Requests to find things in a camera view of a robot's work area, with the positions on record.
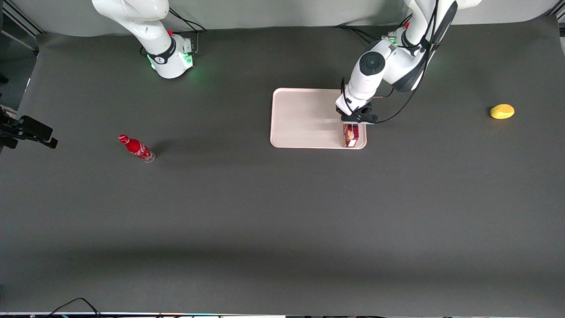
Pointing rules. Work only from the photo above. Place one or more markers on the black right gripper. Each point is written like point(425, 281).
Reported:
point(25, 126)

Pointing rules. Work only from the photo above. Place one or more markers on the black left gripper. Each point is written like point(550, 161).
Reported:
point(355, 116)

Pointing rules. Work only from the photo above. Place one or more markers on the red tartan cookie box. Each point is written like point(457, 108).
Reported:
point(351, 135)

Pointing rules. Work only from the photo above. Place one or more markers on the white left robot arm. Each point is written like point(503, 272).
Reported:
point(371, 76)

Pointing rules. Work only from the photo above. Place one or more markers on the pale pink rectangular tray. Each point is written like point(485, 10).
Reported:
point(309, 118)

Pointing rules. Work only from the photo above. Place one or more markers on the red cola bottle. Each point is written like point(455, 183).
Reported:
point(136, 148)

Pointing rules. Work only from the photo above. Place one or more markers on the yellow lemon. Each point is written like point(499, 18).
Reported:
point(502, 111)

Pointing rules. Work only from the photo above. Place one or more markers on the aluminium frame rail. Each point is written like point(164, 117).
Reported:
point(20, 20)

